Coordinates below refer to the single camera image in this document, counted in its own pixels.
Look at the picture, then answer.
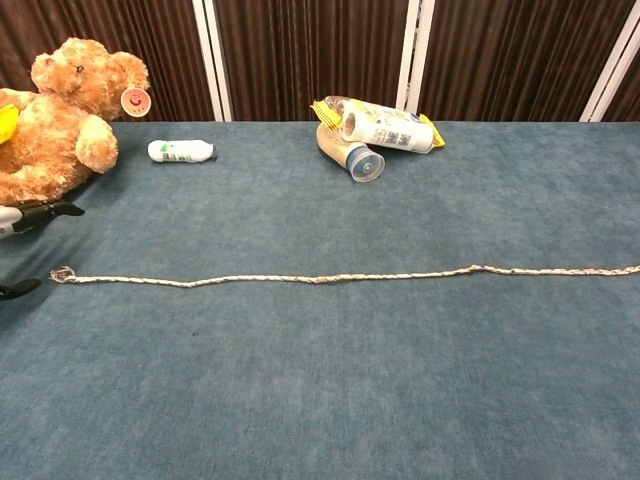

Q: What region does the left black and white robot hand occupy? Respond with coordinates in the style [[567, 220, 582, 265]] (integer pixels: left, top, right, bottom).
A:
[[0, 201, 86, 302]]

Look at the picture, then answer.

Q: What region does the beige braided rope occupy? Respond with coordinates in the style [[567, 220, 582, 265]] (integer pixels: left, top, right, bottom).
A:
[[49, 263, 640, 289]]

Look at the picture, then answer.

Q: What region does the brown teddy bear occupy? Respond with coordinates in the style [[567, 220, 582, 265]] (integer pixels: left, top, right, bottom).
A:
[[0, 37, 151, 206]]

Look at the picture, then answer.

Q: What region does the round white red hang tag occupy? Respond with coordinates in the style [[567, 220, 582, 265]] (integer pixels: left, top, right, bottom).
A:
[[120, 85, 152, 120]]

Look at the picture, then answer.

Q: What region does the small white plastic bottle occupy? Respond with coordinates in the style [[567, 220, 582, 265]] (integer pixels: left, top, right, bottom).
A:
[[147, 139, 218, 164]]

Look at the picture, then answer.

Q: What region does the blue felt table cover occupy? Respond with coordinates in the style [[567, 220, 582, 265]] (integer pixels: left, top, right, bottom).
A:
[[0, 119, 640, 480]]

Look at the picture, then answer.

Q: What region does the seasoning jar with blue cap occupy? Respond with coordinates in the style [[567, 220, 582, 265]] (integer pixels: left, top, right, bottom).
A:
[[316, 122, 386, 185]]

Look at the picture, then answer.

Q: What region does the white yellow biscuit pack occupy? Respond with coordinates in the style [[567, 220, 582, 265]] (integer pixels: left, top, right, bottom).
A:
[[310, 94, 446, 156]]

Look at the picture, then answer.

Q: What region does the white partition frame post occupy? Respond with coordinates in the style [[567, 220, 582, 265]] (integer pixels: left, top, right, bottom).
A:
[[579, 0, 640, 123], [396, 0, 436, 117], [192, 0, 234, 122]]

